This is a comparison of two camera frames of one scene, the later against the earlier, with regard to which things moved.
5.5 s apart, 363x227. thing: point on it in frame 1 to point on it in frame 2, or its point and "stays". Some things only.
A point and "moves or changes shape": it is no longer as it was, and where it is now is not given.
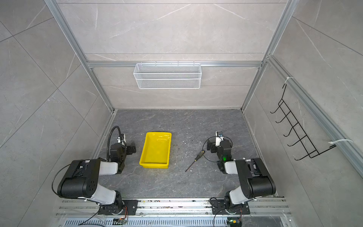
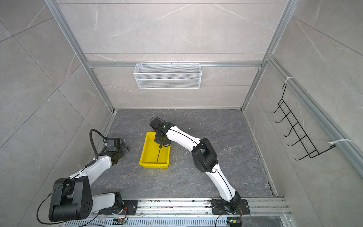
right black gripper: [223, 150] to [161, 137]
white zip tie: [331, 142] stays
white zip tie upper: [287, 78] stays
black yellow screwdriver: [198, 156] moves or changes shape
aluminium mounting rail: [73, 207] stays
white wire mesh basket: [168, 76] stays
